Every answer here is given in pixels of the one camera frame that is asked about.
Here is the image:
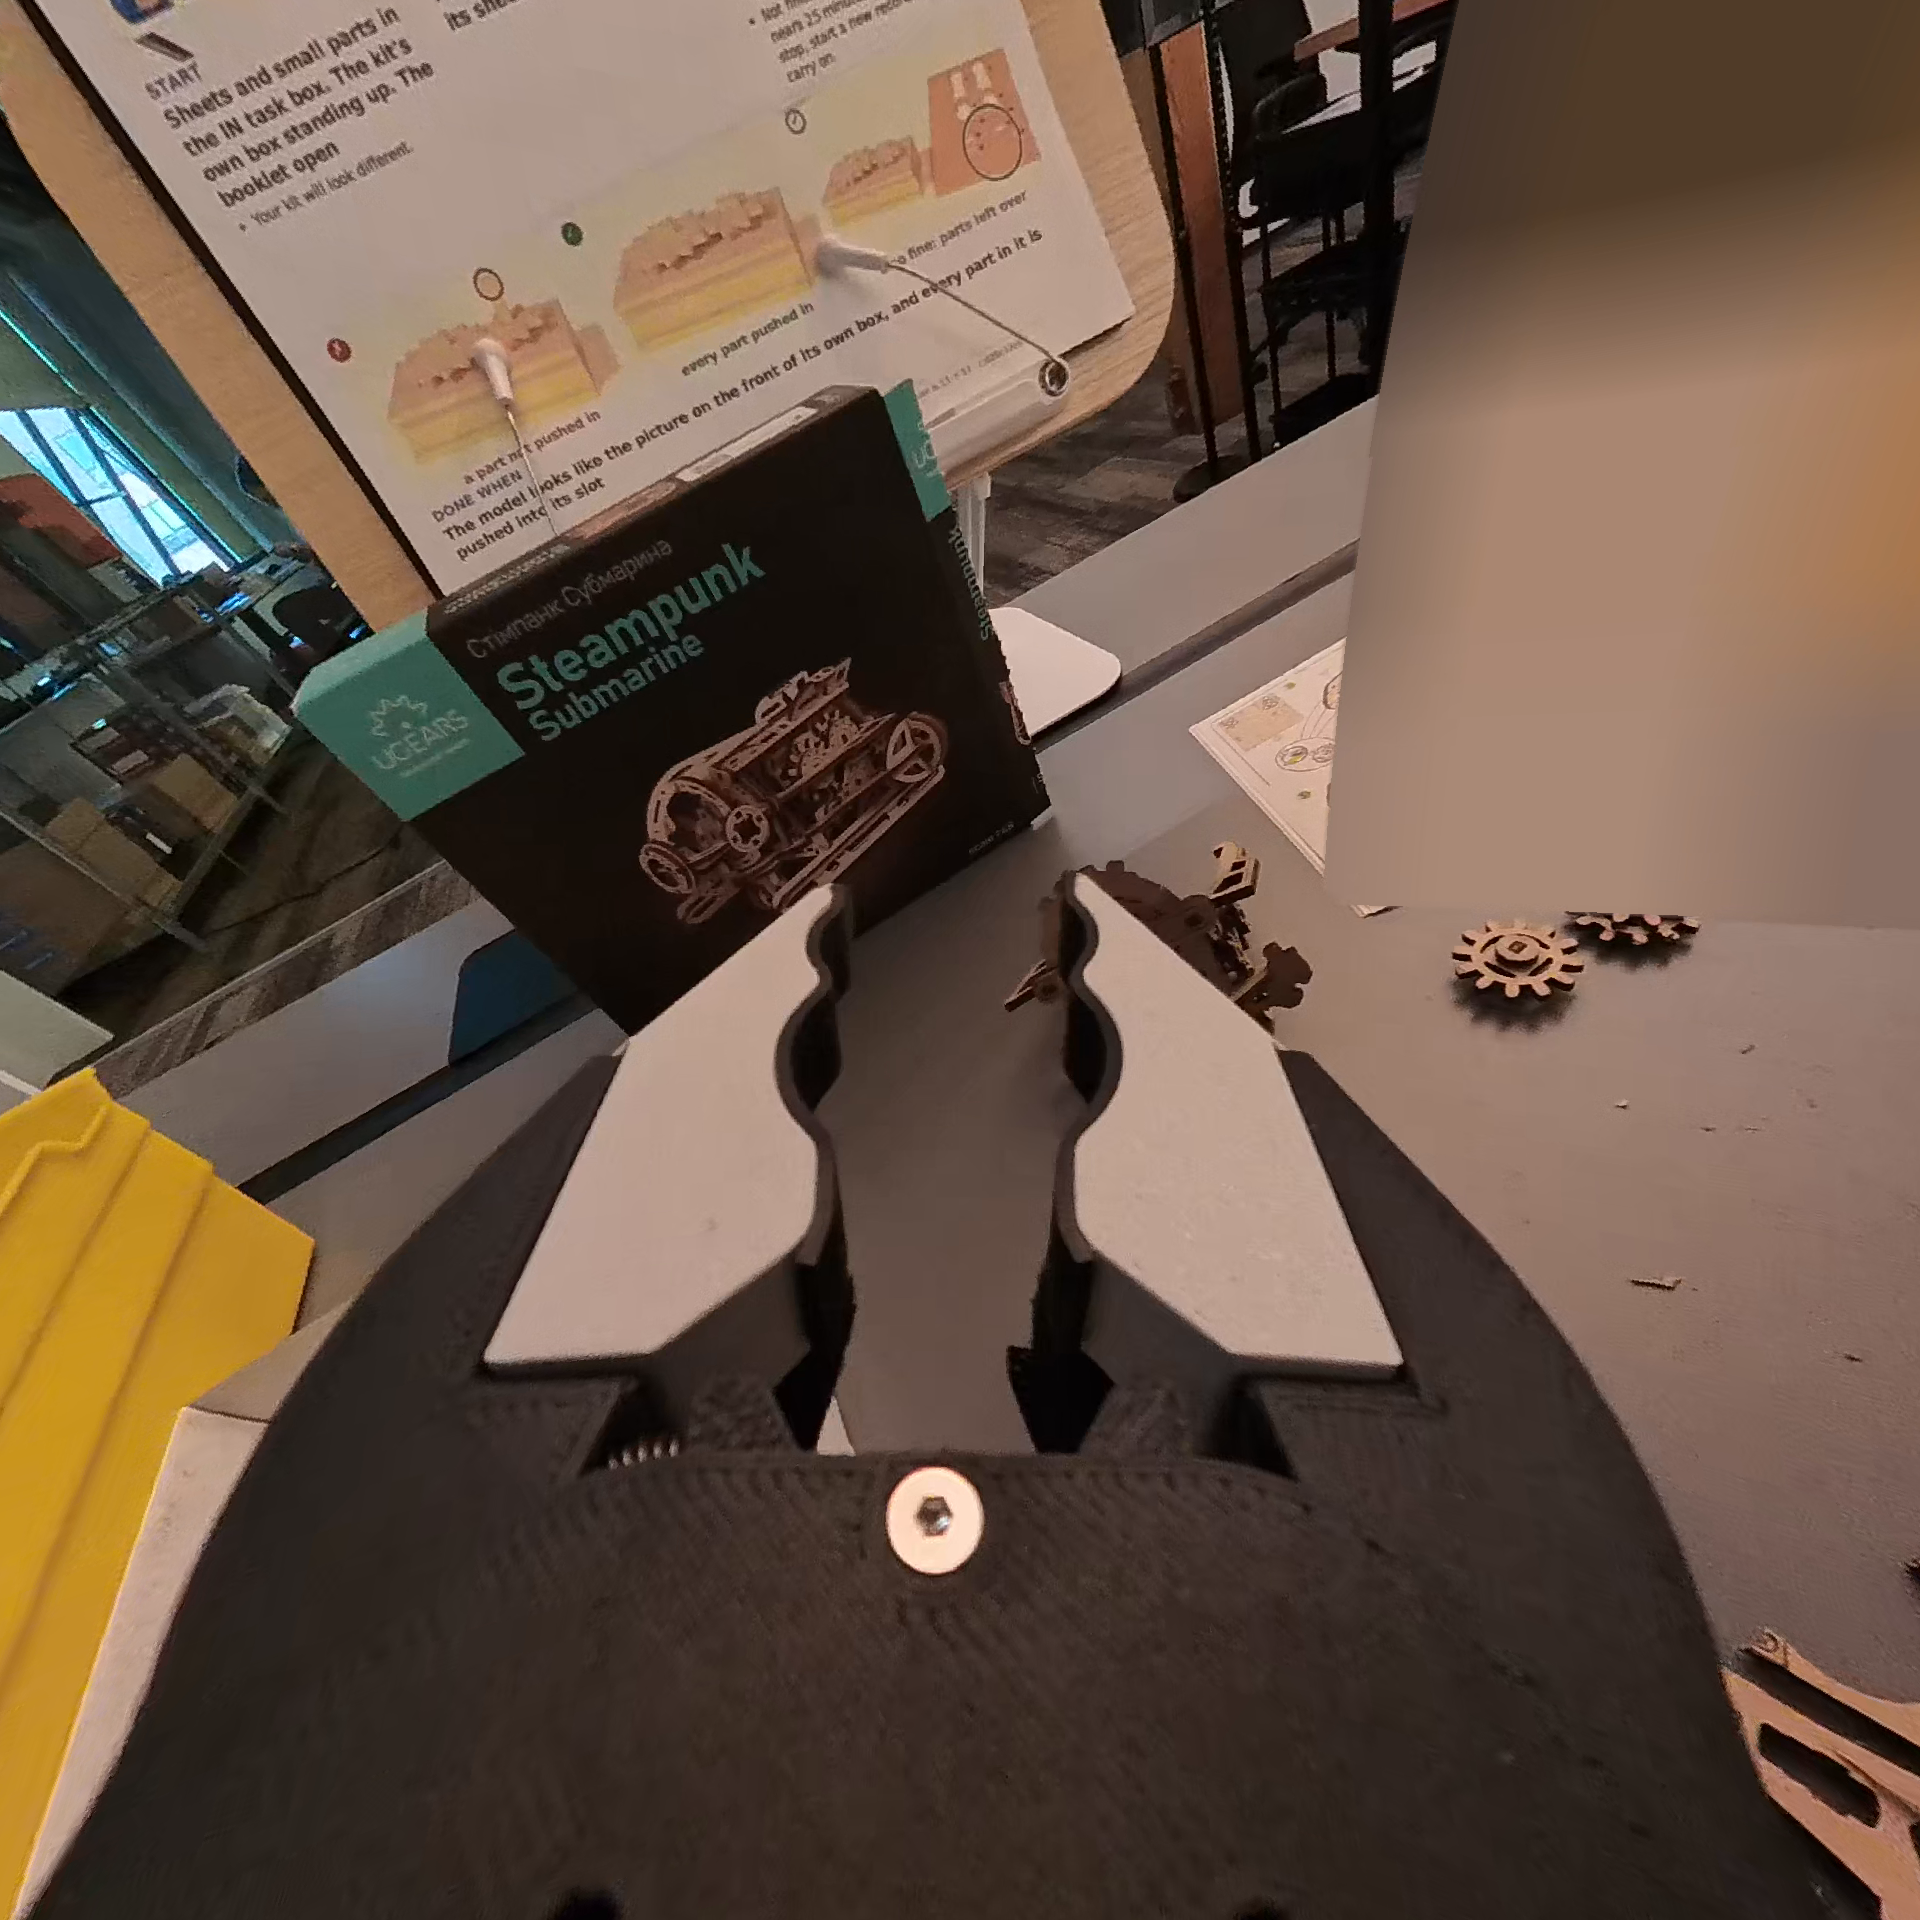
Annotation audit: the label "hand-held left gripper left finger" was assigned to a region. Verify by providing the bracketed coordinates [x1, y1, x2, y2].
[480, 884, 860, 1454]

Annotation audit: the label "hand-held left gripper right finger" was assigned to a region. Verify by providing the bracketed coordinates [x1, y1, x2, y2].
[1013, 871, 1409, 1454]

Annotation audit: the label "nested yellow plastic bins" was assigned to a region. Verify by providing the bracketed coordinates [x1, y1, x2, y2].
[0, 1071, 318, 1893]

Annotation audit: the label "laser-cut plywood sheet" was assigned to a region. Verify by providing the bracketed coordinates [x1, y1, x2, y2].
[1725, 1631, 1920, 1898]

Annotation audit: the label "partly built wooden model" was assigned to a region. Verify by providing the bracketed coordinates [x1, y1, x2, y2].
[1005, 839, 1314, 1037]

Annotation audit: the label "black model kit box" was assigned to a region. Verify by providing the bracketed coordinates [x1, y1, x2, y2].
[294, 381, 1052, 1037]

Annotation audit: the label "printed instruction booklet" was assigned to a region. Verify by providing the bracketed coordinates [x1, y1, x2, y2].
[1188, 637, 1389, 921]

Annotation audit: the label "white plastic base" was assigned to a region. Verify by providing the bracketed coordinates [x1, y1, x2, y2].
[982, 608, 1125, 736]

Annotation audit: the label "metal storage shelf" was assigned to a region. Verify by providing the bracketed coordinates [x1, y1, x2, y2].
[0, 556, 377, 961]

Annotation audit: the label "black office chair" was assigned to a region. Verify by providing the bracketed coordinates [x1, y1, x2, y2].
[1222, 29, 1443, 442]

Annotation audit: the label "instruction poster board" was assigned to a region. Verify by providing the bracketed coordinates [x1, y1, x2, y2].
[0, 0, 1180, 633]

